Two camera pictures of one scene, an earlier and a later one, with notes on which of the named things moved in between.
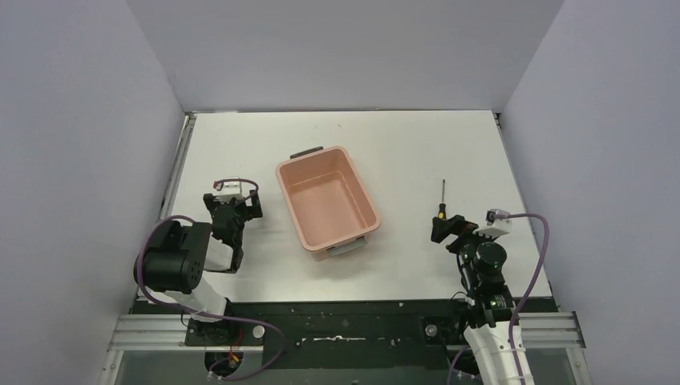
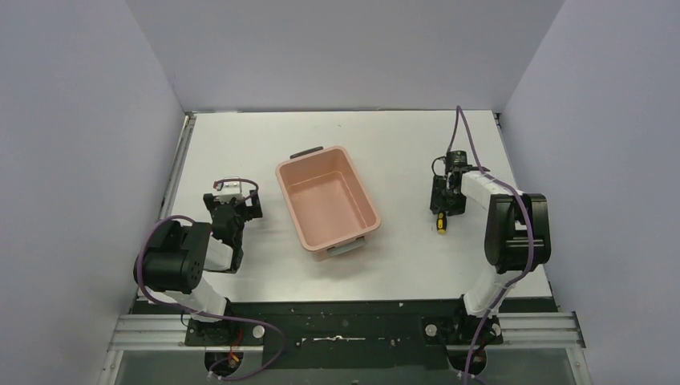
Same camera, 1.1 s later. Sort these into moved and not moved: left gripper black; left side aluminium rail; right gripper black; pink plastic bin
Moved: right gripper black
Not moved: left gripper black; pink plastic bin; left side aluminium rail
